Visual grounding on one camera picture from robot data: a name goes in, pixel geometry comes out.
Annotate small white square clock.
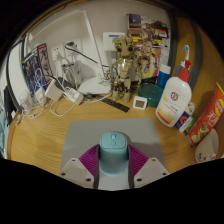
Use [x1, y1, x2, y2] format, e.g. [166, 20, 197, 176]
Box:
[132, 95, 148, 111]

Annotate white lotion pump bottle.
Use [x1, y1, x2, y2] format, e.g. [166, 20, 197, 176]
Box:
[155, 59, 194, 129]

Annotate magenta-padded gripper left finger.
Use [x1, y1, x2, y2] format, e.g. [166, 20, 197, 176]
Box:
[59, 143, 101, 190]

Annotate tangled white cables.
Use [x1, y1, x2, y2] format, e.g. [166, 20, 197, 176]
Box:
[13, 66, 111, 119]

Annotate small blue white box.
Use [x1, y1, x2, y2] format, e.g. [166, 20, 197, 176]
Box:
[174, 111, 194, 133]

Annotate light blue computer mouse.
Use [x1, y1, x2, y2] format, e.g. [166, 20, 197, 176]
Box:
[99, 131, 130, 177]

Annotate white desk lamp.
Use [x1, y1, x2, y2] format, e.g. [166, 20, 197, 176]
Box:
[28, 8, 113, 96]

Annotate red chips can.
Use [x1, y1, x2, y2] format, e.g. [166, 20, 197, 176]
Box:
[187, 82, 224, 145]

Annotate grey mouse pad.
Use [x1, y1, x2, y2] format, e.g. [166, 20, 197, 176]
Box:
[59, 117, 167, 192]

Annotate green round tin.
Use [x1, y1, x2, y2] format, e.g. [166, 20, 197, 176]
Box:
[137, 83, 164, 108]

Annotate white wall box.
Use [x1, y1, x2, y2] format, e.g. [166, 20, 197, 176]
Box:
[102, 31, 127, 61]

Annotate large brown tree figure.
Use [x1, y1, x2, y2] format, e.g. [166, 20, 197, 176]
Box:
[105, 34, 136, 104]

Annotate white wall socket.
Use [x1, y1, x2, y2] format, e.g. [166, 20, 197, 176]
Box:
[49, 44, 64, 63]
[63, 38, 84, 56]

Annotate black plug cable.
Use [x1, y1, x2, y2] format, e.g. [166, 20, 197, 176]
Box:
[64, 41, 101, 66]

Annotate black plug adapter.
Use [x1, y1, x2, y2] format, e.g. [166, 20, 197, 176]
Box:
[58, 77, 73, 93]

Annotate white charger block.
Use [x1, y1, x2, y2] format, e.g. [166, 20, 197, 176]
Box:
[44, 78, 64, 102]

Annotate blue tube bottle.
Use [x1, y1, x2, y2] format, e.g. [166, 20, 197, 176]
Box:
[156, 64, 172, 90]

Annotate white blue electric toothbrush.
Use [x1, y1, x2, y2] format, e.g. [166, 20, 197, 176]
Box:
[175, 44, 191, 78]

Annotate white power strip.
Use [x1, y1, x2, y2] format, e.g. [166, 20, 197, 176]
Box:
[62, 86, 84, 105]

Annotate white mug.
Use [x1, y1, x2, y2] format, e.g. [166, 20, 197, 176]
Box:
[194, 128, 220, 164]

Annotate robot model kit box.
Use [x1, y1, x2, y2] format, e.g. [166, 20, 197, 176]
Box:
[21, 42, 54, 98]

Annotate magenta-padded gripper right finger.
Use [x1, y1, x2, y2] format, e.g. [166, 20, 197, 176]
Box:
[128, 144, 170, 190]

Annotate black ruler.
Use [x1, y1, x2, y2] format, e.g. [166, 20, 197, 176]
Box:
[94, 94, 131, 113]

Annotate small brown tree figure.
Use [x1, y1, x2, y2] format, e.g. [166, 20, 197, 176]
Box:
[134, 41, 158, 84]

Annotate steel cup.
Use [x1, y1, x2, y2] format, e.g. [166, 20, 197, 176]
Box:
[61, 60, 83, 88]

